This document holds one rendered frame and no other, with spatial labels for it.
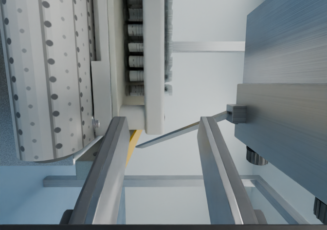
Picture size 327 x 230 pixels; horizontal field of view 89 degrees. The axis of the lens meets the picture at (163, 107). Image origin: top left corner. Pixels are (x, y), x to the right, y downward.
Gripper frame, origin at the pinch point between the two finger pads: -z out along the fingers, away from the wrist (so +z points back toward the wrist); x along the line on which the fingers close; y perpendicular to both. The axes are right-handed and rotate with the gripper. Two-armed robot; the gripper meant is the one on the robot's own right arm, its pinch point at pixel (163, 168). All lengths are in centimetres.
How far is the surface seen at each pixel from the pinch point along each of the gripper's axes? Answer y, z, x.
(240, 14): 66, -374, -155
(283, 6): 1, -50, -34
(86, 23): -4.0, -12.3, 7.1
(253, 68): 21, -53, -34
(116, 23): -3.8, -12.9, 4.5
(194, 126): 16.9, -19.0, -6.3
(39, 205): 122, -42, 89
